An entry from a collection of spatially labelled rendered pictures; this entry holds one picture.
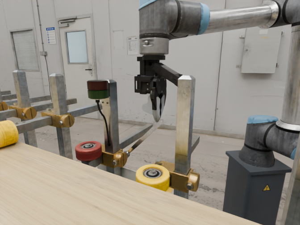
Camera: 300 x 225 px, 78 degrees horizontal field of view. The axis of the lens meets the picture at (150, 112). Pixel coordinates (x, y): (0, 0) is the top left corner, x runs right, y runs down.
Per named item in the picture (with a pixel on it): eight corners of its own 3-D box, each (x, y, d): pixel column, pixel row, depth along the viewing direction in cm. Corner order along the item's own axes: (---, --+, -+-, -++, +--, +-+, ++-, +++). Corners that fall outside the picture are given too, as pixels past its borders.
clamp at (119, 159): (98, 154, 71) (97, 142, 69) (127, 163, 65) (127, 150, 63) (87, 161, 66) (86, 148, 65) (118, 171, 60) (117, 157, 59)
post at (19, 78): (36, 166, 94) (20, 69, 82) (41, 168, 92) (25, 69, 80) (29, 169, 91) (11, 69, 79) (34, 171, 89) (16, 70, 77)
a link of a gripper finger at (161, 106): (149, 118, 66) (149, 92, 64) (164, 120, 64) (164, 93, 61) (144, 119, 64) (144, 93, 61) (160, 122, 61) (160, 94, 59)
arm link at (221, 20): (276, 2, 92) (151, 14, 72) (303, -7, 81) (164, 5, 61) (274, 27, 96) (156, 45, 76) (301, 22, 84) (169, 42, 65)
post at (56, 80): (70, 182, 83) (57, 73, 71) (76, 184, 81) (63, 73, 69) (63, 186, 80) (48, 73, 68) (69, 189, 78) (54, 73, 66)
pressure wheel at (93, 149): (91, 167, 66) (88, 137, 64) (108, 173, 63) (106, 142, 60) (72, 179, 60) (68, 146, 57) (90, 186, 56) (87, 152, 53)
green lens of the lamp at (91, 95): (98, 94, 58) (97, 88, 58) (113, 96, 56) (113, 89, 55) (83, 97, 53) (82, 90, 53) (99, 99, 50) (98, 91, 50)
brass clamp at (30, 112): (22, 113, 92) (21, 103, 90) (39, 117, 85) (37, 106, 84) (8, 116, 86) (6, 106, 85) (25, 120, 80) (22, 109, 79)
